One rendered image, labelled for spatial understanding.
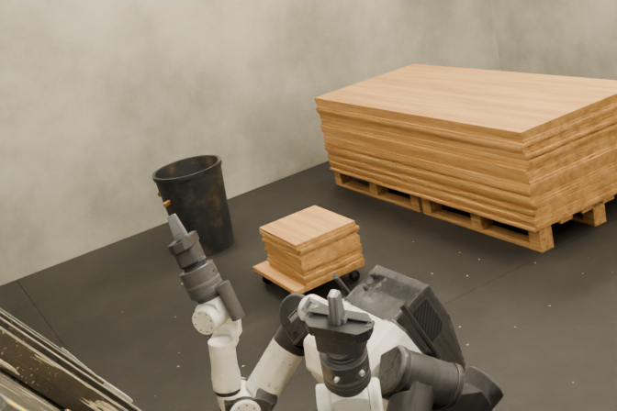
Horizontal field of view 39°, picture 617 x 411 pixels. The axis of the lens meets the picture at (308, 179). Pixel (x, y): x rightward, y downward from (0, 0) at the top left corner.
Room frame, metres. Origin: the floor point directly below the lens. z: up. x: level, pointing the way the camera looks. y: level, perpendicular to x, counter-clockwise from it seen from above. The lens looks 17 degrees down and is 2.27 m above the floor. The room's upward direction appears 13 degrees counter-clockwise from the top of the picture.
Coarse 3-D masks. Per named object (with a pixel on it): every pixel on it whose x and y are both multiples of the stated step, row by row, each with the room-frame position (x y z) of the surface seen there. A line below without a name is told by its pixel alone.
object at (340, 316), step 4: (336, 292) 1.35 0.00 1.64; (340, 292) 1.35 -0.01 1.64; (332, 296) 1.34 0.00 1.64; (336, 296) 1.34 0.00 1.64; (340, 296) 1.35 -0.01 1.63; (332, 300) 1.34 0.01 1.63; (336, 300) 1.34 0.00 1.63; (340, 300) 1.35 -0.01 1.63; (332, 304) 1.35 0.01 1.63; (336, 304) 1.34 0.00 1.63; (340, 304) 1.35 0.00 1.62; (332, 308) 1.35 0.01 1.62; (336, 308) 1.34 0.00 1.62; (340, 308) 1.35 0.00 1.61; (336, 312) 1.35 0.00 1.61; (340, 312) 1.35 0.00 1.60; (344, 312) 1.37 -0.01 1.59; (336, 316) 1.35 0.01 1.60; (340, 316) 1.35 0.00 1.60; (344, 316) 1.36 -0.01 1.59; (336, 320) 1.35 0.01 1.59; (340, 320) 1.35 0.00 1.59; (344, 320) 1.35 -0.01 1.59; (336, 324) 1.35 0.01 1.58; (340, 324) 1.35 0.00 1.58
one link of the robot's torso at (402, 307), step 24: (360, 288) 1.88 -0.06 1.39; (384, 288) 1.84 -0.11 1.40; (408, 288) 1.79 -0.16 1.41; (384, 312) 1.76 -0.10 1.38; (408, 312) 1.68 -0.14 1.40; (432, 312) 1.76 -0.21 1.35; (312, 336) 1.82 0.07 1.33; (384, 336) 1.69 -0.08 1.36; (408, 336) 1.69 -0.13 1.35; (432, 336) 1.75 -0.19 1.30; (312, 360) 1.78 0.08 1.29; (456, 360) 1.78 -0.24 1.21; (384, 408) 1.64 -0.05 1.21
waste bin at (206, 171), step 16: (192, 160) 6.44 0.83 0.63; (208, 160) 6.38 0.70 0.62; (160, 176) 6.28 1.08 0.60; (176, 176) 6.40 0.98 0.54; (192, 176) 5.95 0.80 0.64; (208, 176) 6.01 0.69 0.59; (160, 192) 6.10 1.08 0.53; (176, 192) 5.97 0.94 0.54; (192, 192) 5.96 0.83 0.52; (208, 192) 6.00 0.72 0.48; (224, 192) 6.16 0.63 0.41; (176, 208) 6.00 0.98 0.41; (192, 208) 5.97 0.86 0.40; (208, 208) 6.00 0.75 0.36; (224, 208) 6.11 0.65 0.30; (192, 224) 5.98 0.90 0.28; (208, 224) 5.99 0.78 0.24; (224, 224) 6.08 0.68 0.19; (208, 240) 6.00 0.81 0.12; (224, 240) 6.06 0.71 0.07
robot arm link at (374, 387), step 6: (372, 378) 1.43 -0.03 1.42; (372, 384) 1.41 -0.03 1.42; (378, 384) 1.41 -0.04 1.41; (372, 390) 1.40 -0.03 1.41; (378, 390) 1.40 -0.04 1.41; (372, 396) 1.39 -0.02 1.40; (378, 396) 1.39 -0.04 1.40; (372, 402) 1.39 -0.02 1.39; (378, 402) 1.39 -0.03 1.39; (372, 408) 1.39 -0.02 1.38; (378, 408) 1.39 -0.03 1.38
